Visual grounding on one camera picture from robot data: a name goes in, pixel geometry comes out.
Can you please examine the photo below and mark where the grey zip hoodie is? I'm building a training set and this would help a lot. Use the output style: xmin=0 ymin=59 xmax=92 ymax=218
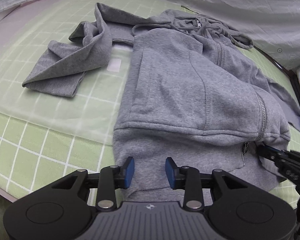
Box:
xmin=22 ymin=2 xmax=300 ymax=203

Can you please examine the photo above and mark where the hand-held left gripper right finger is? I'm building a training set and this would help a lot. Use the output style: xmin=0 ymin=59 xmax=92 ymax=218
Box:
xmin=165 ymin=157 xmax=250 ymax=212

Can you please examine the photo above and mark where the small white patch label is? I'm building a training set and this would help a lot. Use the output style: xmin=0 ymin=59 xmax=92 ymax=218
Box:
xmin=107 ymin=58 xmax=122 ymax=72

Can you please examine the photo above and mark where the green grid mat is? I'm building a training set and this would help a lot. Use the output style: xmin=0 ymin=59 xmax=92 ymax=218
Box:
xmin=0 ymin=0 xmax=300 ymax=209

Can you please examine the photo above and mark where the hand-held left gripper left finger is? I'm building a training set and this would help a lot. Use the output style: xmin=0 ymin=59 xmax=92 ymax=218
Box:
xmin=50 ymin=157 xmax=135 ymax=212

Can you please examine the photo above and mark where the grey carrot print sheet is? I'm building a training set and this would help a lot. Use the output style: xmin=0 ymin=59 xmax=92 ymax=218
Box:
xmin=0 ymin=0 xmax=300 ymax=72

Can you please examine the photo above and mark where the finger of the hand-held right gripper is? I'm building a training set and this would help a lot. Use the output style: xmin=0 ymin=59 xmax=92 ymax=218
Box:
xmin=257 ymin=145 xmax=284 ymax=164

